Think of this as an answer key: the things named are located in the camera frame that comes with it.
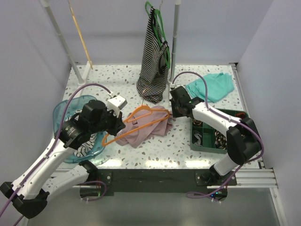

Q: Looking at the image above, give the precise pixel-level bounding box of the yellow hanger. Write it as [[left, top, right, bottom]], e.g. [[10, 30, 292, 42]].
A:
[[67, 0, 93, 69]]

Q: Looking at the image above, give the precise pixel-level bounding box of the purple cable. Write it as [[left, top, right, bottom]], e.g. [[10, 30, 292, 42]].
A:
[[171, 72, 265, 200], [0, 82, 116, 226]]

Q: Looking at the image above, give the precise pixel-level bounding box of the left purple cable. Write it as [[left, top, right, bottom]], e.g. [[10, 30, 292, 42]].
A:
[[0, 82, 116, 226]]

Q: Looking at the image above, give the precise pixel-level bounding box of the black white patterned roll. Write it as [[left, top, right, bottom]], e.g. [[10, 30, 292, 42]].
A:
[[193, 130, 228, 149]]

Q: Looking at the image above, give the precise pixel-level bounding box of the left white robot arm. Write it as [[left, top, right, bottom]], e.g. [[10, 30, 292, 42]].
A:
[[0, 96, 127, 219]]

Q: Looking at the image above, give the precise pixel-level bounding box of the black white striped top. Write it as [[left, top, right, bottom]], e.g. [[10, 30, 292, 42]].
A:
[[136, 7, 169, 104]]

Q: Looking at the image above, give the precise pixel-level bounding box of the green hanger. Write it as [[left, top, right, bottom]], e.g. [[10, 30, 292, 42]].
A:
[[154, 9, 171, 69]]

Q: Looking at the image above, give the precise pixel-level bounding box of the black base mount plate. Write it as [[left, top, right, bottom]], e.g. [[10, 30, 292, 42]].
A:
[[70, 162, 238, 202]]

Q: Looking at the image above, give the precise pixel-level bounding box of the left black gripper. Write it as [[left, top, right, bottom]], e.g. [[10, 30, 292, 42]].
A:
[[90, 106, 126, 136]]

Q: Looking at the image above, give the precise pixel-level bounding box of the zebra striped garment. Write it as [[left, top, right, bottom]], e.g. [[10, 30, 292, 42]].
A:
[[74, 113, 98, 158]]

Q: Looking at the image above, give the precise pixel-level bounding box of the white clothes rack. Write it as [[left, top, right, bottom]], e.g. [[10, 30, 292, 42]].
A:
[[39, 0, 183, 107]]

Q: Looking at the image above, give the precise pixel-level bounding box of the orange hanger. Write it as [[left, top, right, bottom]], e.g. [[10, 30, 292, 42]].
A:
[[102, 89, 170, 146]]

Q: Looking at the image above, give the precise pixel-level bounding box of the brown floral rolled belt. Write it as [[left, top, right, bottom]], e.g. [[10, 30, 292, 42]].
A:
[[192, 119, 203, 127]]

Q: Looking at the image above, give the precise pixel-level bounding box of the pink tank top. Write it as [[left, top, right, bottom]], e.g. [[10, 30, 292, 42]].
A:
[[116, 105, 173, 148]]

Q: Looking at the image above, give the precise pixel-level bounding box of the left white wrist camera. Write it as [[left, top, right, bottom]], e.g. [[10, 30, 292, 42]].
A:
[[107, 92, 127, 117]]

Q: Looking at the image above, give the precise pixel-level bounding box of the green compartment tray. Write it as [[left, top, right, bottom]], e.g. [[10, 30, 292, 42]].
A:
[[189, 108, 250, 155]]

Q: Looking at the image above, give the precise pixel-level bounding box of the teal cloth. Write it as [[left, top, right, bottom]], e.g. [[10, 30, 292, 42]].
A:
[[185, 73, 234, 103]]

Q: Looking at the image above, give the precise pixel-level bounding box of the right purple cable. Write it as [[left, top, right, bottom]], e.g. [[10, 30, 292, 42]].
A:
[[171, 72, 265, 200]]

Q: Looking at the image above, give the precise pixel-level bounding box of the teal plastic basin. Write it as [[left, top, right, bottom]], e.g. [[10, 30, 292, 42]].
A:
[[53, 95, 105, 164]]

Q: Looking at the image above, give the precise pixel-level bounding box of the orange black rolled belt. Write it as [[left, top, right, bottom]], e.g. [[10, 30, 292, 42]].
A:
[[236, 112, 246, 118]]

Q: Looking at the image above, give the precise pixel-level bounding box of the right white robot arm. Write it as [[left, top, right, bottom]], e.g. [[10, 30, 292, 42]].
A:
[[170, 86, 264, 185]]

